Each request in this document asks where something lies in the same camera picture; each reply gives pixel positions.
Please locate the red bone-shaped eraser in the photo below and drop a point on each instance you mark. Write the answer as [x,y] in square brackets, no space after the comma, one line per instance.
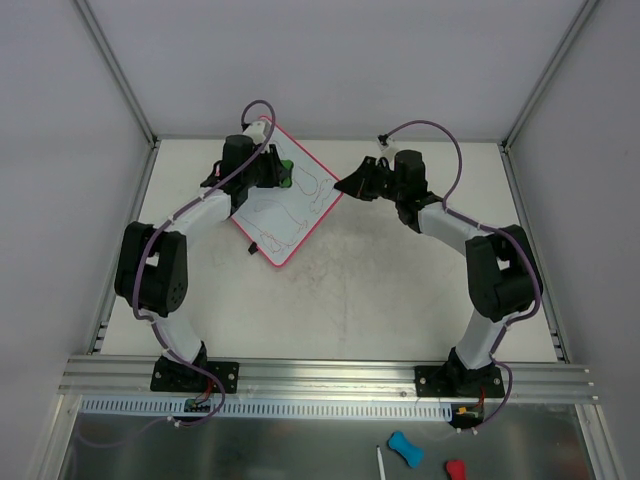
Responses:
[456,469]

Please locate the black whiteboard clip lower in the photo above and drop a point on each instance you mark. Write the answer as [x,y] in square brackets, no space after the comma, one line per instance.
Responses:
[253,248]

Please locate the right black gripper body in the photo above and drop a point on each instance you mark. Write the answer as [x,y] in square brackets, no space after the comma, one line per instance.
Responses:
[378,175]

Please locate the white marker pen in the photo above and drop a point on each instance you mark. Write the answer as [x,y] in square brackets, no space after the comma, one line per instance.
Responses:
[380,463]

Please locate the pink framed whiteboard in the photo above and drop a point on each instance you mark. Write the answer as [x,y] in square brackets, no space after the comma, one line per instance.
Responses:
[279,220]

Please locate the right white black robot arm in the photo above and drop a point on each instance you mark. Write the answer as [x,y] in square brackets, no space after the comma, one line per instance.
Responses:
[503,282]

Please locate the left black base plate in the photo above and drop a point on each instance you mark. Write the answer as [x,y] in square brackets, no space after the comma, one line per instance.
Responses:
[220,376]

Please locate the blue bone-shaped eraser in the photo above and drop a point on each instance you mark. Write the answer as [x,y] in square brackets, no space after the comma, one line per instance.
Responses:
[412,454]

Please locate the aluminium mounting rail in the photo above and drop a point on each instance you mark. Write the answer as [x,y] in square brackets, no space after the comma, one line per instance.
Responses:
[364,381]

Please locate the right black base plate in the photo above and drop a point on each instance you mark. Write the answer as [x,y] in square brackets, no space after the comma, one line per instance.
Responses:
[441,381]

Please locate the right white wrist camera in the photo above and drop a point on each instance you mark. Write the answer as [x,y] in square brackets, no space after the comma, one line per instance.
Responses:
[387,146]

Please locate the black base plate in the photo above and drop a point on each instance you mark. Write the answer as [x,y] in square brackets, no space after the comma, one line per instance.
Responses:
[220,376]
[441,381]

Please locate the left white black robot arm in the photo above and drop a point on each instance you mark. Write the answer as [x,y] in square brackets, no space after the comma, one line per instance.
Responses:
[152,269]

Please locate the white slotted cable duct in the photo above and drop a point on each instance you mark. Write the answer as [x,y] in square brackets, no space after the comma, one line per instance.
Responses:
[268,408]

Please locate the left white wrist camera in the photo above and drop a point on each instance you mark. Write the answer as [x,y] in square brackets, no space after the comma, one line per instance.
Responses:
[258,131]

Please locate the green bone-shaped eraser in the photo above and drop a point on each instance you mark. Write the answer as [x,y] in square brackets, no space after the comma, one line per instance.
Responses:
[285,173]

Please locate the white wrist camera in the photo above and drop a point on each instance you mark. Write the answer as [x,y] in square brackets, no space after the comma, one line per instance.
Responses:
[258,131]
[387,146]

